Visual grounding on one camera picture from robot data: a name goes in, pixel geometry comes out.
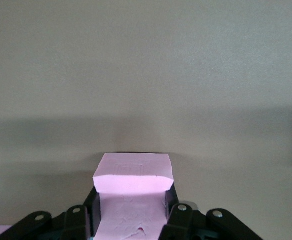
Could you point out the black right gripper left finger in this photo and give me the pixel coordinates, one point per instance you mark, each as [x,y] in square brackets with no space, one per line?
[76,225]

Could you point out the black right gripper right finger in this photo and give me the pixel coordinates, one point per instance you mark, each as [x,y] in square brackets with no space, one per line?
[180,225]

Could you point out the brown table cover sheet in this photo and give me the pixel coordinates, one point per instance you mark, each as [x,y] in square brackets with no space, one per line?
[145,75]

